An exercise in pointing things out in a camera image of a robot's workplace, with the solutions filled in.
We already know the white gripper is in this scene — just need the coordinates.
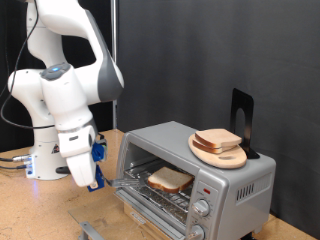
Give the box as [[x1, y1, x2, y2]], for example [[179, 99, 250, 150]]
[[65, 151, 100, 190]]

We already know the metal spatula with blue block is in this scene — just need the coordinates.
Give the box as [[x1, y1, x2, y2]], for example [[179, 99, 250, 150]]
[[55, 164, 141, 193]]

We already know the glass oven door with handle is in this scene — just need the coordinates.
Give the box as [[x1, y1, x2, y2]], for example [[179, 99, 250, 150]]
[[68, 192, 175, 240]]

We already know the white bread slice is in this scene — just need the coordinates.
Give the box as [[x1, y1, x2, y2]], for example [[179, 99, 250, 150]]
[[147, 166, 195, 195], [194, 128, 243, 150], [191, 139, 236, 155]]

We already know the silver oven knob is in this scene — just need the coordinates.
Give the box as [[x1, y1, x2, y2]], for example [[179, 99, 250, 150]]
[[192, 198, 211, 218], [187, 223, 206, 240]]

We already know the silver toaster oven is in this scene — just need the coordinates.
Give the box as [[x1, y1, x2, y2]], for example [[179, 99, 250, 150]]
[[114, 120, 277, 240]]

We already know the wooden crate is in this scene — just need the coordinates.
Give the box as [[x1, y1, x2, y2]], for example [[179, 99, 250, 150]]
[[123, 202, 183, 240]]

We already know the round wooden cutting board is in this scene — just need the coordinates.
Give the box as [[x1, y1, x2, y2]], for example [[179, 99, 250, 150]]
[[187, 133, 248, 170]]

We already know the vertical metal pole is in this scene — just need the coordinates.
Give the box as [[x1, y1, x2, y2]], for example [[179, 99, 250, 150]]
[[110, 0, 119, 130]]

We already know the black metal bookend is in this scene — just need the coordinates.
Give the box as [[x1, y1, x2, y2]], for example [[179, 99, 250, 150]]
[[229, 88, 261, 160]]

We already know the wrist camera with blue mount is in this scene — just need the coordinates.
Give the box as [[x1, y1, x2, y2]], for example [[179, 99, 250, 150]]
[[91, 138, 109, 163]]

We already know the wire oven rack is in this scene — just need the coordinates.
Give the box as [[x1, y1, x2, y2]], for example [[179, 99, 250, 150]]
[[123, 158, 196, 225]]

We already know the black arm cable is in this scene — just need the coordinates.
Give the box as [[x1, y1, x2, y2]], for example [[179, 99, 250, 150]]
[[0, 0, 56, 130]]

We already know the grey base cable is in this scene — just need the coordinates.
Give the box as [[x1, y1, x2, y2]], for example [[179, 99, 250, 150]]
[[0, 163, 28, 171], [0, 153, 33, 164]]

